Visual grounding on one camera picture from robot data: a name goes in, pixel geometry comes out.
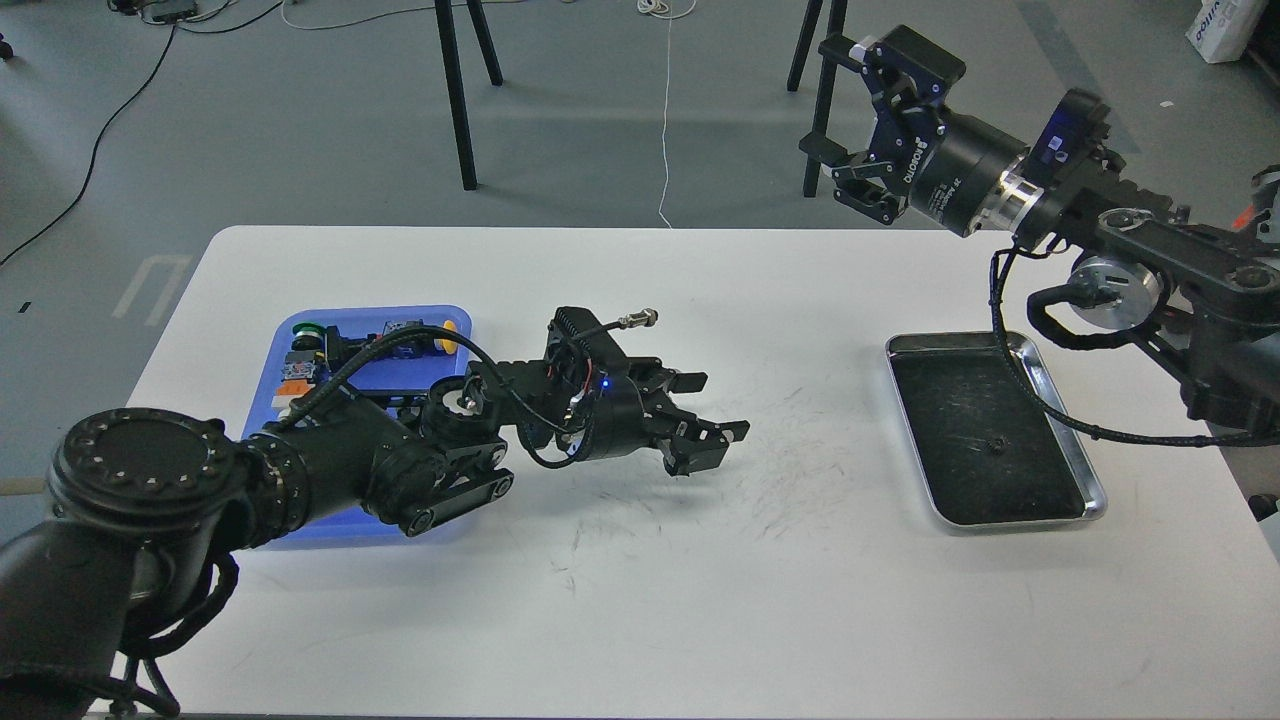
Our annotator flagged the yellow push button part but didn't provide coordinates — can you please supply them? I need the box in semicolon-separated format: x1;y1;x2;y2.
376;319;460;359

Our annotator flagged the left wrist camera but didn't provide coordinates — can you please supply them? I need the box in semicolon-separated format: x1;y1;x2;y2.
544;306;658;402

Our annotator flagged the silver metal tray black mat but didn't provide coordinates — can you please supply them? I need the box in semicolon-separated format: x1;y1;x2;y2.
884;331;1108;533

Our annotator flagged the green push button part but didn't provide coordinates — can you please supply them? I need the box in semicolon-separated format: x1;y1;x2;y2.
271;322;326;413

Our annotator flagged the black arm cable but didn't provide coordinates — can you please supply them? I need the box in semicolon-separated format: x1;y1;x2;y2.
988;245;1280;448
265;325;591;471

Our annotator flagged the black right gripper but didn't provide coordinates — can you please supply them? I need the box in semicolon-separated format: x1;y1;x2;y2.
799;24;1041;237

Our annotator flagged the black table leg left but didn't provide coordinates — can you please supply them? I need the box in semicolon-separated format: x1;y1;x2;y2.
434;1;504;191

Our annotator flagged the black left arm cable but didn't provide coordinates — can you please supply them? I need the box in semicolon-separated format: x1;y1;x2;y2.
265;325;591;471

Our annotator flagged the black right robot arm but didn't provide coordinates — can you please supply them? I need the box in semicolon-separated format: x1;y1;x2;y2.
800;26;1277;447

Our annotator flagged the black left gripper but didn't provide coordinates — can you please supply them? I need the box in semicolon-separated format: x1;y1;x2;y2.
559;360;751;477

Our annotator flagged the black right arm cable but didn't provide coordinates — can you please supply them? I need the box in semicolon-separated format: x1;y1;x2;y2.
988;245;1280;448

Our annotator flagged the black table leg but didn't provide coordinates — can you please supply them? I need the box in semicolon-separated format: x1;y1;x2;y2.
786;0;849;199
434;1;504;191

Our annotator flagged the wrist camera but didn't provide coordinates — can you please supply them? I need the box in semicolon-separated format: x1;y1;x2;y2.
544;306;658;402
1021;88;1126;190

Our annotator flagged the white cable on floor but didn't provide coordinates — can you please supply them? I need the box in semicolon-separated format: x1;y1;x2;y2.
282;0;699;229

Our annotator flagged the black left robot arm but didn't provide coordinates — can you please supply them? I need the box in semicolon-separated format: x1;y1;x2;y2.
3;348;750;719

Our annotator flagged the black cable on floor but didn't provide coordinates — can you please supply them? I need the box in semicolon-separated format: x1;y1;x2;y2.
0;0;285;266

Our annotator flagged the blue plastic tray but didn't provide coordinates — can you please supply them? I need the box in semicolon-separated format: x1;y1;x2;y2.
242;304;474;551

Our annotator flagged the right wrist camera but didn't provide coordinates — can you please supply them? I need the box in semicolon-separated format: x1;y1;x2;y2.
1021;88;1126;190

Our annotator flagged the black table leg right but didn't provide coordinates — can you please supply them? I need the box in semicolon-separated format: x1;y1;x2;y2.
786;0;849;199

